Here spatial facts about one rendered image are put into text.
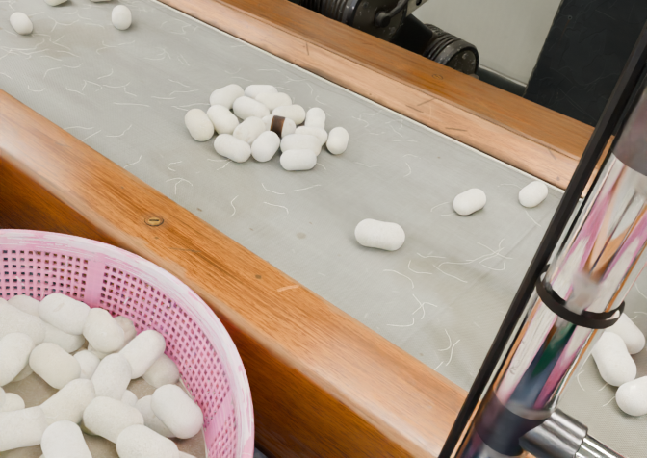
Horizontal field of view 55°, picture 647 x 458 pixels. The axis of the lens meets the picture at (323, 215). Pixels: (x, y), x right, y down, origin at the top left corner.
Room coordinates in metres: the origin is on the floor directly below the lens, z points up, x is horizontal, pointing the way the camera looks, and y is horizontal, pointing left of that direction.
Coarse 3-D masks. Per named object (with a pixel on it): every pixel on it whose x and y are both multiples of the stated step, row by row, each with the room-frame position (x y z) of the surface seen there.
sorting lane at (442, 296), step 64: (0, 0) 0.68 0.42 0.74; (128, 0) 0.76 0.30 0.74; (0, 64) 0.53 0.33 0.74; (64, 64) 0.55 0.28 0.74; (128, 64) 0.58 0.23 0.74; (192, 64) 0.61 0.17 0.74; (256, 64) 0.65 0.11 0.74; (64, 128) 0.44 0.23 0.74; (128, 128) 0.46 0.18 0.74; (384, 128) 0.56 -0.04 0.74; (192, 192) 0.38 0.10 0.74; (256, 192) 0.40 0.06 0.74; (320, 192) 0.42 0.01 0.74; (384, 192) 0.44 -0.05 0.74; (448, 192) 0.46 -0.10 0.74; (512, 192) 0.48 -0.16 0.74; (320, 256) 0.34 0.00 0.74; (384, 256) 0.35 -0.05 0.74; (448, 256) 0.37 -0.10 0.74; (512, 256) 0.39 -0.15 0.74; (384, 320) 0.29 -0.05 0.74; (448, 320) 0.30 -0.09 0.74; (640, 320) 0.34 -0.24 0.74; (576, 384) 0.27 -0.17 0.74; (640, 448) 0.23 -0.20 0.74
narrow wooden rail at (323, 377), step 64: (0, 128) 0.38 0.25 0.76; (0, 192) 0.36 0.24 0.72; (64, 192) 0.32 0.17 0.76; (128, 192) 0.33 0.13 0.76; (64, 256) 0.32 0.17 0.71; (192, 256) 0.28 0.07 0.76; (256, 256) 0.30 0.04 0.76; (256, 320) 0.24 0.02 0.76; (320, 320) 0.25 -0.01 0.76; (256, 384) 0.23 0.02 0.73; (320, 384) 0.21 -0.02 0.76; (384, 384) 0.22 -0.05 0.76; (448, 384) 0.23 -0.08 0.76; (320, 448) 0.20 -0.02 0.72; (384, 448) 0.19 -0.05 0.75
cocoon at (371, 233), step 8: (360, 224) 0.36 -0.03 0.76; (368, 224) 0.36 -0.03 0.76; (376, 224) 0.36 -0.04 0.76; (384, 224) 0.37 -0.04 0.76; (392, 224) 0.37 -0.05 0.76; (360, 232) 0.36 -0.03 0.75; (368, 232) 0.36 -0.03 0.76; (376, 232) 0.36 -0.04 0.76; (384, 232) 0.36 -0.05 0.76; (392, 232) 0.36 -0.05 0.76; (400, 232) 0.36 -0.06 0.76; (360, 240) 0.36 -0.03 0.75; (368, 240) 0.36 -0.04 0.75; (376, 240) 0.36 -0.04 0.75; (384, 240) 0.36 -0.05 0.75; (392, 240) 0.36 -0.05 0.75; (400, 240) 0.36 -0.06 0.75; (384, 248) 0.36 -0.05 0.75; (392, 248) 0.36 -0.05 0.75
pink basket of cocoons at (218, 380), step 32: (0, 256) 0.26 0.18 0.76; (32, 256) 0.27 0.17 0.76; (96, 256) 0.27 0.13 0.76; (128, 256) 0.27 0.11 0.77; (64, 288) 0.26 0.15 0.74; (96, 288) 0.26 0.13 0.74; (128, 288) 0.26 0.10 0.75; (160, 288) 0.26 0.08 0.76; (160, 320) 0.25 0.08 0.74; (192, 320) 0.24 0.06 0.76; (192, 352) 0.23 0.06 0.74; (224, 352) 0.21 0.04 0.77; (192, 384) 0.22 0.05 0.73; (224, 384) 0.20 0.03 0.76; (224, 416) 0.19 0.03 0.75; (224, 448) 0.17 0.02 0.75
